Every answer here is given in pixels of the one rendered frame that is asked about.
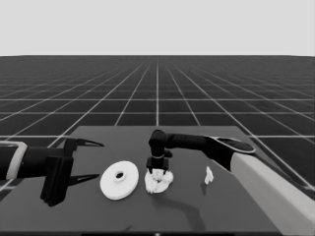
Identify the large thick white disc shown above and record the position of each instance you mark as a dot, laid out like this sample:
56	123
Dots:
110	183

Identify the small white T-shaped piece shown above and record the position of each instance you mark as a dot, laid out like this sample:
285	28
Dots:
208	177

